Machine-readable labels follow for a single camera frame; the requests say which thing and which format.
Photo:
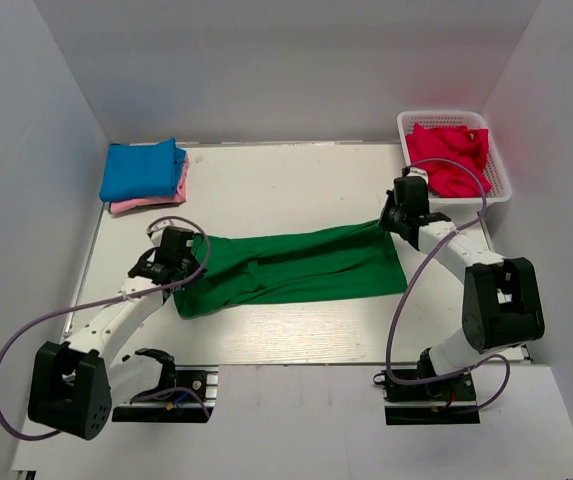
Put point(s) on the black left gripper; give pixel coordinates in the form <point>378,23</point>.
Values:
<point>196,267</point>

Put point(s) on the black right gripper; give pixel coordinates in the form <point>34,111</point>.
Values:
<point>385,221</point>

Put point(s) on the green t shirt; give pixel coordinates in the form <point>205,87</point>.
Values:
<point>338,263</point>

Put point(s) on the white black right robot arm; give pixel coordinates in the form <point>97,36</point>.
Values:
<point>501,306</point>

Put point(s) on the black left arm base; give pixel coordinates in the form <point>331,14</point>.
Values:
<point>189,397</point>

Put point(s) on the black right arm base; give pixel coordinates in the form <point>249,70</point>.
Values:
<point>449,402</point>

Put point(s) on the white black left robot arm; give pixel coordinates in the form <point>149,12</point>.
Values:
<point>76,383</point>

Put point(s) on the folded pink t shirt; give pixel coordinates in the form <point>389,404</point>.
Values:
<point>178,197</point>

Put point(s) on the crumpled red t shirt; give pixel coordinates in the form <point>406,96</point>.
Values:
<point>462,145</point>

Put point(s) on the white plastic basket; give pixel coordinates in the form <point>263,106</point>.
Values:
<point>494,171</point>

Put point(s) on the folded blue t shirt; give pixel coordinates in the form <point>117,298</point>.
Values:
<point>141,171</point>

